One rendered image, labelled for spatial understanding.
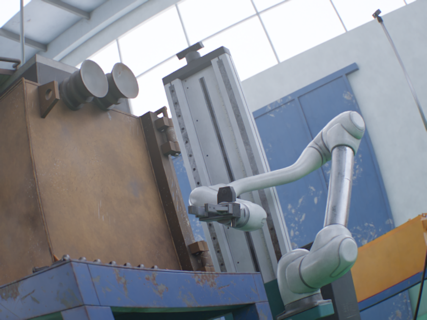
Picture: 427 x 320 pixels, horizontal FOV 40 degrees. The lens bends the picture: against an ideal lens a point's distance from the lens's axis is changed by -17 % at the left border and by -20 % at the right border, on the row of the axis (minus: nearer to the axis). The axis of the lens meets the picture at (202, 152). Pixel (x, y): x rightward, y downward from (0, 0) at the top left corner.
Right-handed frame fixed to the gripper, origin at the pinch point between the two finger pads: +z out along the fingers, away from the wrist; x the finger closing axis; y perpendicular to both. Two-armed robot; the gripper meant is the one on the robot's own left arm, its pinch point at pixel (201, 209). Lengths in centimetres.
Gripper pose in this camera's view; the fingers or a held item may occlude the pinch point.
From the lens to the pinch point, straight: 216.9
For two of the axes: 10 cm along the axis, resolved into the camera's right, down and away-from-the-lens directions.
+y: 0.4, 9.7, -2.3
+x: -8.4, 1.6, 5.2
